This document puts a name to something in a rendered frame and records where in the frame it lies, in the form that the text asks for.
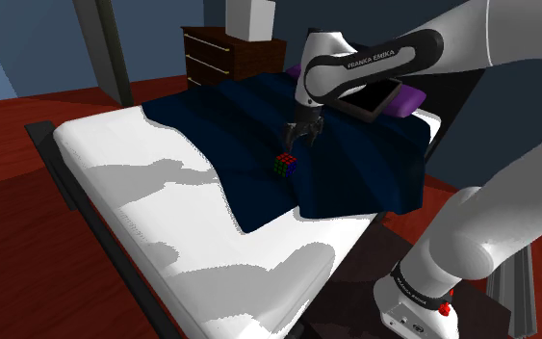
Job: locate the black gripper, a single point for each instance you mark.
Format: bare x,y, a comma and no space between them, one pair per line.
308,115

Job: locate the purple pillow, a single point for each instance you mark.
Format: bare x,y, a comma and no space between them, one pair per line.
406,101

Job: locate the black tablet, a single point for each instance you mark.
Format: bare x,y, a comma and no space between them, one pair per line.
369,97

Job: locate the dark grey door frame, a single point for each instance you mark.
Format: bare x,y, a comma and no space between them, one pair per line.
108,51

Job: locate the dark robot stand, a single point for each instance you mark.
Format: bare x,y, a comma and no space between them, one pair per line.
369,267

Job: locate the white bed with dark frame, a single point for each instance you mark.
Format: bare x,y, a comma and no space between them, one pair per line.
134,141

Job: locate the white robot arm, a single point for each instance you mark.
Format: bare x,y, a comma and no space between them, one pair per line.
481,220

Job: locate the dark blue blanket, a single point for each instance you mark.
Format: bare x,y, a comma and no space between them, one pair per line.
359,164

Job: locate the brown chest of drawers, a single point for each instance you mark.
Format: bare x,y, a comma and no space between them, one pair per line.
242,58

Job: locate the grey ribbed panel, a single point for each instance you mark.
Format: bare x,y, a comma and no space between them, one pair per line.
517,291

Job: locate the multicoloured puzzle cube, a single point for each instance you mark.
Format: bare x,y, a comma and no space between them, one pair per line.
285,165

